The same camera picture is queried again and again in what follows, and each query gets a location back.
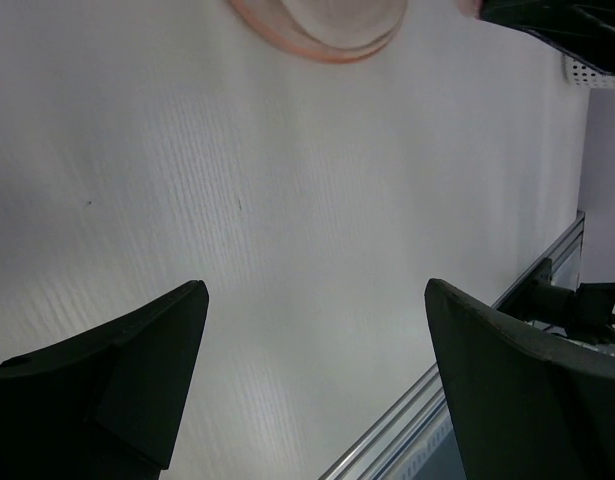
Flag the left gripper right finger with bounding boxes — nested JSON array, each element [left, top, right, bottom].
[[424, 279, 615, 479]]

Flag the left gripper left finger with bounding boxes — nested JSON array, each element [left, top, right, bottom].
[[0, 280, 209, 479]]

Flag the black garment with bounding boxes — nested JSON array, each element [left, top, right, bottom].
[[476, 0, 615, 77]]

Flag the pink floral laundry bag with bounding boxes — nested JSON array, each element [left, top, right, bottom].
[[230, 0, 409, 64]]

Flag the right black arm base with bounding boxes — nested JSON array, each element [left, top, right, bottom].
[[496, 258, 615, 345]]

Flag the white plastic laundry basket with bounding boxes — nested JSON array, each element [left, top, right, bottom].
[[562, 55, 615, 90]]

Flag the white slotted cable duct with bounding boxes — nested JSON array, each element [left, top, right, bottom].
[[383, 411, 466, 479]]

